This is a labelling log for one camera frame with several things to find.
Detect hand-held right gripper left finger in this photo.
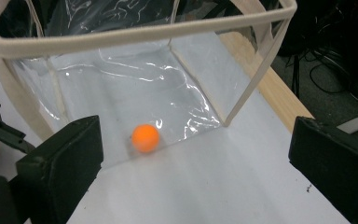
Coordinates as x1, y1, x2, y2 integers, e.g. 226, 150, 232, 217
15, 115, 104, 224

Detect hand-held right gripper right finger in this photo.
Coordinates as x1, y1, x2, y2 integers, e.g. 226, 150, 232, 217
288, 116, 358, 224

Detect orange ball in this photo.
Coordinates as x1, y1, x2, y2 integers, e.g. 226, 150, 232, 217
131, 123, 161, 154

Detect clear bag with beige trim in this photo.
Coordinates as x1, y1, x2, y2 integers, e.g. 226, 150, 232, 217
0, 0, 298, 171

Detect wooden table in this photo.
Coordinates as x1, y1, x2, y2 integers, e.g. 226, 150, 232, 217
218, 31, 315, 133

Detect black floor cables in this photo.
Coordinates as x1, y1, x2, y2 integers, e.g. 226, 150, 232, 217
288, 46, 358, 106

